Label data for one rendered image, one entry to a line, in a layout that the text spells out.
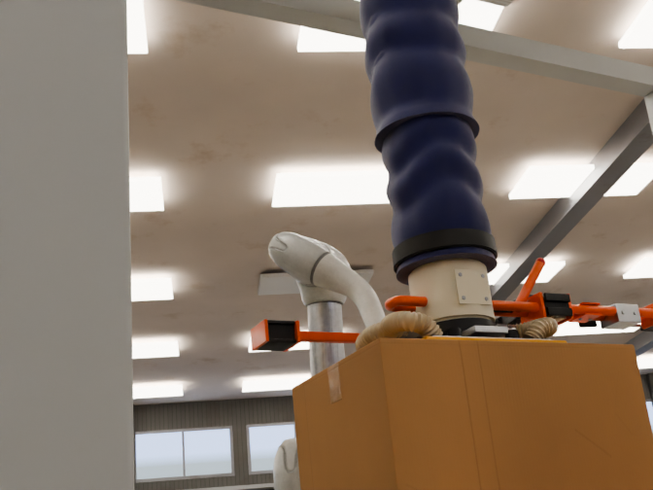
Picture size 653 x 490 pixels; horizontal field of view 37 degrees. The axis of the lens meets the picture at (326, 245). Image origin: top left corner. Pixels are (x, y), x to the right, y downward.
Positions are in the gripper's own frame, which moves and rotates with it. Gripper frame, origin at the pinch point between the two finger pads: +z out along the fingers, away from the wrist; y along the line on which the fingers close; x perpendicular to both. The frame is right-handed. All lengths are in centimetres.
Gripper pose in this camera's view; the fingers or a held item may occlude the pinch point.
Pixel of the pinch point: (550, 311)
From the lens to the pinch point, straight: 224.5
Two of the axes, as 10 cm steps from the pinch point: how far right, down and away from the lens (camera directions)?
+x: -8.9, -0.9, -4.5
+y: 0.8, 9.3, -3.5
